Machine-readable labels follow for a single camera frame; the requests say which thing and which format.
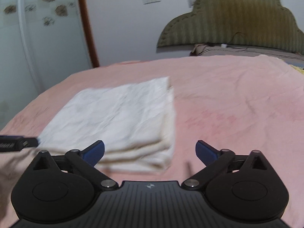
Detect cream white textured pants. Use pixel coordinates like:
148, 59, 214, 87
38, 77, 175, 172

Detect pink bed blanket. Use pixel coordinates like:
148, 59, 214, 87
2, 56, 303, 227

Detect grey striped pillow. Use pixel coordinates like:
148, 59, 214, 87
190, 44, 303, 61

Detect olive green padded headboard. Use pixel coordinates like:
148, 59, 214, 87
157, 0, 303, 54

